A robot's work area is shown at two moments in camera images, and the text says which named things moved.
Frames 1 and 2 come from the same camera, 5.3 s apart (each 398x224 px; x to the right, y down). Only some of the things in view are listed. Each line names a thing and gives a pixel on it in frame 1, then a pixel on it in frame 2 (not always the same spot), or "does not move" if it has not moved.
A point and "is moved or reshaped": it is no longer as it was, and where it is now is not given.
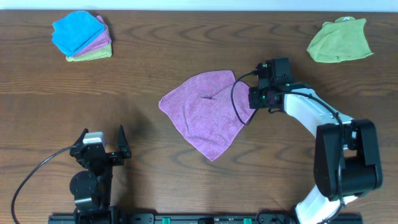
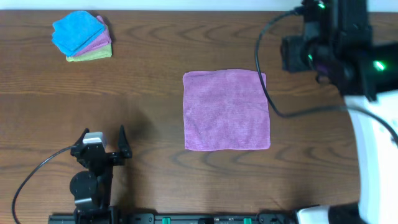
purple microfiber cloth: (201, 106) is moved or reshaped
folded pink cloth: (106, 40) does not move
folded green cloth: (102, 52) does not move
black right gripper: (255, 102) to (291, 51)
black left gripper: (101, 156) does not move
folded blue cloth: (73, 32) does not move
